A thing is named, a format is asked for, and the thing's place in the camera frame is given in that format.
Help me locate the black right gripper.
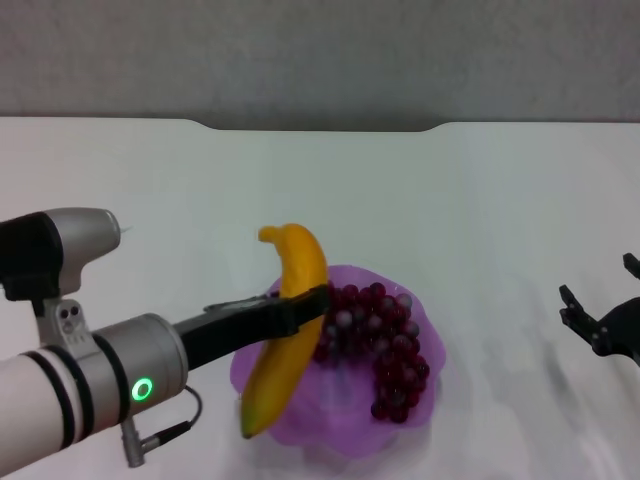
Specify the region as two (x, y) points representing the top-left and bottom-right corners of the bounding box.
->
(558, 252), (640, 364)

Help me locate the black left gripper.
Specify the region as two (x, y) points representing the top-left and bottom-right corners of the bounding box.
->
(172, 282), (332, 374)

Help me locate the yellow banana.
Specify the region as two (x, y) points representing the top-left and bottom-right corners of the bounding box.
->
(239, 223), (330, 440)

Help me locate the bunch of red grapes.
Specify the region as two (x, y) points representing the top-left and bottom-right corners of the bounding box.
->
(312, 282), (431, 424)

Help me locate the purple scalloped plastic plate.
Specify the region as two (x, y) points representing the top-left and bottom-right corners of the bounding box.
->
(229, 264), (448, 459)

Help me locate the black cable with metal plug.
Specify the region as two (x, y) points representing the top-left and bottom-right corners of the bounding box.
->
(121, 384), (204, 469)

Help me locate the grey black wrist camera housing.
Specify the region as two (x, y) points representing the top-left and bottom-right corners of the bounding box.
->
(0, 207), (121, 359)

